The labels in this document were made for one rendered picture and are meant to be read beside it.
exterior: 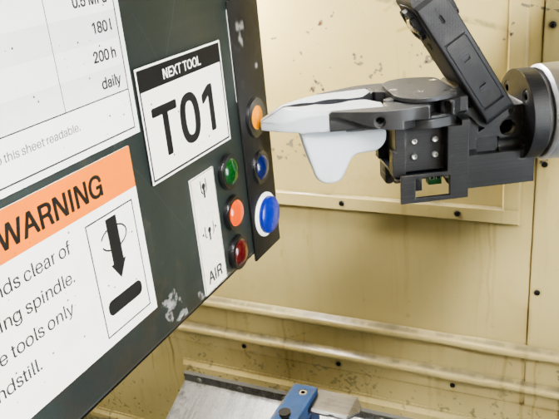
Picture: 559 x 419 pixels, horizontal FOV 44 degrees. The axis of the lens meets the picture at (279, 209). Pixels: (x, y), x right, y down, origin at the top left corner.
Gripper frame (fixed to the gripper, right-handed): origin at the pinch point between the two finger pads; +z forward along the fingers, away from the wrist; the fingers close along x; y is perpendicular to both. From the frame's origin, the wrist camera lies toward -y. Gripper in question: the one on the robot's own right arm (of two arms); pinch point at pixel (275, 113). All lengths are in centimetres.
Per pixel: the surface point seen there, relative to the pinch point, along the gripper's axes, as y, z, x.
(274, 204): 7.3, 0.8, 0.1
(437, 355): 69, -33, 63
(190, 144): -0.6, 6.3, -7.7
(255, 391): 87, 5, 83
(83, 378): 8.5, 13.0, -19.0
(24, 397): 6.9, 14.9, -22.4
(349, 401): 52, -9, 31
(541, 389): 72, -49, 52
